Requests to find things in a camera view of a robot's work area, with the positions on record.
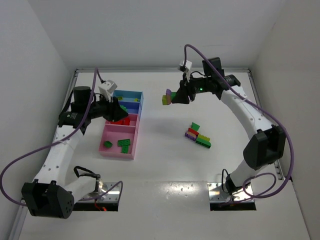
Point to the red purple lego stack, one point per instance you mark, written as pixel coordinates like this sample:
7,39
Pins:
191,134

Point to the purple green lego cluster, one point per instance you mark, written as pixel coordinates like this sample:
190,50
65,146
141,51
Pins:
168,97

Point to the lime green long lego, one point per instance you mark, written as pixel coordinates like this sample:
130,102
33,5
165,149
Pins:
203,141

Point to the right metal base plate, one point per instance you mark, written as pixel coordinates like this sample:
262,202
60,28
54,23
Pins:
217,195

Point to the metal base plate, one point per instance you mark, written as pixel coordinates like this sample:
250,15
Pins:
110,192
217,195

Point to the small pink bin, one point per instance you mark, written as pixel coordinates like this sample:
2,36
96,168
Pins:
134,121

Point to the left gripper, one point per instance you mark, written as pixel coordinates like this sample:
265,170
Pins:
111,111

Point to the green sloped lego brick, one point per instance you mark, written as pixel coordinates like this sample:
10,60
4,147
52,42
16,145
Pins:
195,126

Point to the dark blue bin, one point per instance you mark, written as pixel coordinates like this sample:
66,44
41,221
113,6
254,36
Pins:
132,107

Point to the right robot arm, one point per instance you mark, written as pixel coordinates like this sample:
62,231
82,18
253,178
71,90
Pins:
266,140

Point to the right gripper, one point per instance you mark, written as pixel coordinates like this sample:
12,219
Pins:
187,90

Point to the green lego plate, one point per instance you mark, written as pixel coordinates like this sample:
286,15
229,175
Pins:
123,142

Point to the green square lego brick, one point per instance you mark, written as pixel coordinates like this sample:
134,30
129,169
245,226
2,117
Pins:
124,108

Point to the large pink bin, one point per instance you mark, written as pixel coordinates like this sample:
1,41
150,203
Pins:
115,133

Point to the red lego brick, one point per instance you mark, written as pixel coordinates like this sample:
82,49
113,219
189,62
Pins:
126,121

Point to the light blue bin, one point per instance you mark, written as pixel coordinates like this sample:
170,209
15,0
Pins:
128,96

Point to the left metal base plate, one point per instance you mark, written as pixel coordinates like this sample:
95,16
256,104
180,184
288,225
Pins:
110,192

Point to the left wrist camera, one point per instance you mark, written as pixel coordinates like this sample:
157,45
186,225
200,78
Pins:
107,89

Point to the red flower lego piece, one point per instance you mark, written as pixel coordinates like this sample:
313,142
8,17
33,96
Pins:
120,122

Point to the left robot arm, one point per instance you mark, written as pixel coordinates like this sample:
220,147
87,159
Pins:
48,195

